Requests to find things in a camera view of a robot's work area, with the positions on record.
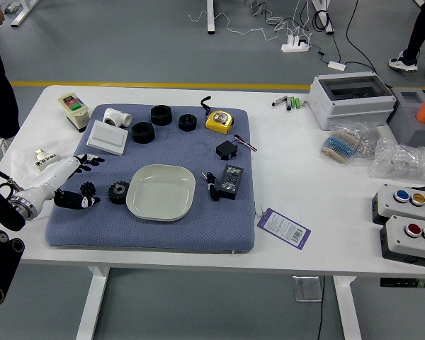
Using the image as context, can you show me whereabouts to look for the white pipe tee fitting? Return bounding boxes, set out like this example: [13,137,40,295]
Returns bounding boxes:
[102,107,133,128]

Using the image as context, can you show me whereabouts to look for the small black gear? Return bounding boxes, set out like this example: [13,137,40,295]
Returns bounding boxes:
[79,181,96,198]

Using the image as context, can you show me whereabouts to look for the white floor cable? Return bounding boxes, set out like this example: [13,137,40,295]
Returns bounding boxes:
[188,0,315,44]

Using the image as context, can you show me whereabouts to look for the small black hex nut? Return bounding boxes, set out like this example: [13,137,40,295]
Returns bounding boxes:
[178,113,198,132]

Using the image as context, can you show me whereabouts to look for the grey block holder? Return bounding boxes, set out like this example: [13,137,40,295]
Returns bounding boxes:
[385,86,425,152]

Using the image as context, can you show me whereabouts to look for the white power strip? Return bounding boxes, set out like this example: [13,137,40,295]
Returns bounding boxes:
[281,33,311,53]

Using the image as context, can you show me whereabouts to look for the clear bag of screws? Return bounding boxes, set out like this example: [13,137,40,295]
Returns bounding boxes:
[353,122,382,167]

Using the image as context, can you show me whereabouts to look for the black table height controller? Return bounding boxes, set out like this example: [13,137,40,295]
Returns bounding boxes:
[380,278,425,288]

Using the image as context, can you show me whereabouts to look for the yellow tape measure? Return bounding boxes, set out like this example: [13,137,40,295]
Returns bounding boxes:
[199,96,234,135]

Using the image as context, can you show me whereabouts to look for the bag of blue resistors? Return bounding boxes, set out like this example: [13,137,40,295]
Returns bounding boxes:
[318,123,362,166]

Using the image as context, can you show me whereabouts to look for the white square plate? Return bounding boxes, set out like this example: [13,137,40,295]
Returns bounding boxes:
[125,164,196,222]

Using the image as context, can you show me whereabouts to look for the black plug with cord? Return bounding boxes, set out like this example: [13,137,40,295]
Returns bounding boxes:
[200,171,221,202]

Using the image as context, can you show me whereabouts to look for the grey enclosure with clear lid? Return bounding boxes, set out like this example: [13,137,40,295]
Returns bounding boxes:
[307,72,397,131]

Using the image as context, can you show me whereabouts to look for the small white labelled bottle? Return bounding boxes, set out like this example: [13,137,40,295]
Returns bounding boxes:
[34,147,60,174]

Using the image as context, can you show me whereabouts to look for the white wall switch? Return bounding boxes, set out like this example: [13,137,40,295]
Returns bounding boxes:
[86,120,130,157]

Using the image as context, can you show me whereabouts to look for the white background table leg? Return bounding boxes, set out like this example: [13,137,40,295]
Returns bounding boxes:
[205,0,215,35]
[311,0,336,35]
[1,0,40,28]

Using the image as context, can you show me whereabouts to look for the metal floor plate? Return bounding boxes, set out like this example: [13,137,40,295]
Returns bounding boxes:
[292,276,322,302]

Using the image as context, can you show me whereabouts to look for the blue-grey quilted mat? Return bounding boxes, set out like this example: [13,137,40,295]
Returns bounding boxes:
[44,103,256,254]

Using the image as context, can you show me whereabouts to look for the cream red-green switch box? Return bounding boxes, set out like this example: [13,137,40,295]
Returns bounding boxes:
[57,93,90,133]

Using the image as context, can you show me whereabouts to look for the purple paper tag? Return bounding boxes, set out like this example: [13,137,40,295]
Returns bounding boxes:
[256,207,312,251]

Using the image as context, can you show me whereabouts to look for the black module with red wires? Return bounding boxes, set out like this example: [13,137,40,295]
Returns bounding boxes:
[215,134,259,161]

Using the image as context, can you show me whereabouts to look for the black hanging cable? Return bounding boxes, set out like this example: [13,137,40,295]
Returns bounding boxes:
[314,276,326,340]

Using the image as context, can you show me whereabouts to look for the red green button box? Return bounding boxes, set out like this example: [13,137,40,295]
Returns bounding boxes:
[379,215,425,268]

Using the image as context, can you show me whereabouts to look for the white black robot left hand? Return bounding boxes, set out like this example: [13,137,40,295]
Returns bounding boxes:
[16,153,106,211]

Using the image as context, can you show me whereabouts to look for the blue yellow red button box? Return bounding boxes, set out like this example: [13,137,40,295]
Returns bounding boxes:
[371,183,425,227]

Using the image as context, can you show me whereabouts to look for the black floor cable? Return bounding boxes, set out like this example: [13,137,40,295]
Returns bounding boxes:
[313,0,380,77]

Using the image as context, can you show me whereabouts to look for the big black gear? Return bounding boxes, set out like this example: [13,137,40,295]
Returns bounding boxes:
[108,181,131,205]

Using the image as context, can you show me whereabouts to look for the bubble wrap bag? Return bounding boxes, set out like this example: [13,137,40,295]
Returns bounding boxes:
[370,137,425,183]

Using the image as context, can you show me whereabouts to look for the large black hex nut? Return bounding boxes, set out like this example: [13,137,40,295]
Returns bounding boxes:
[131,121,154,144]
[149,104,172,127]

